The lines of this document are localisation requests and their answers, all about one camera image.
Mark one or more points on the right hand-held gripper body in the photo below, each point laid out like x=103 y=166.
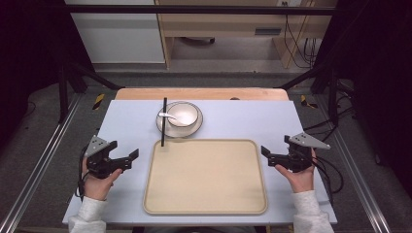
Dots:
x=299 y=157

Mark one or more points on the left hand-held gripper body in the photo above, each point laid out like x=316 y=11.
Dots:
x=96 y=152

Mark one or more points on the person's right hand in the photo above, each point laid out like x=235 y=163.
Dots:
x=302 y=181

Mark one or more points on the person's left hand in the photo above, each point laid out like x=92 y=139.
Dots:
x=97 y=187

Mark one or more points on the yellow black floor tape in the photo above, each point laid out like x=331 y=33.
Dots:
x=98 y=101
x=305 y=101

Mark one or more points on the pale blue table board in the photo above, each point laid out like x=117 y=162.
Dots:
x=246 y=119

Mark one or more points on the black chopstick pair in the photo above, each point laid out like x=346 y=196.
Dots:
x=164 y=129

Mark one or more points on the black metal stand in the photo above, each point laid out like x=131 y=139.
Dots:
x=63 y=93
x=333 y=97

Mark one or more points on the white spoon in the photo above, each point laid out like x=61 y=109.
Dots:
x=171 y=117

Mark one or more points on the beige tray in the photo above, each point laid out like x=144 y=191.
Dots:
x=205 y=178

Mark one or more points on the white plate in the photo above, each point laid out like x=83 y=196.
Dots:
x=194 y=131

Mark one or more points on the white bowl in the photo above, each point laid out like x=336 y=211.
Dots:
x=186 y=113

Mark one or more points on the wooden table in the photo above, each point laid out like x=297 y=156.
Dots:
x=200 y=93

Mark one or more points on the white cabinet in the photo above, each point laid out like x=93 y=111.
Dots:
x=120 y=35

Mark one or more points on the black curtain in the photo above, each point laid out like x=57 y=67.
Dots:
x=26 y=48
x=379 y=64

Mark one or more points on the light wooden desk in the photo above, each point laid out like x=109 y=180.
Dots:
x=223 y=26

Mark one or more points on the black metal crossbar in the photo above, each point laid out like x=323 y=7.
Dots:
x=194 y=9

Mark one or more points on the aluminium floor rail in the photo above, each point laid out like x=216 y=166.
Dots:
x=42 y=161
x=356 y=168

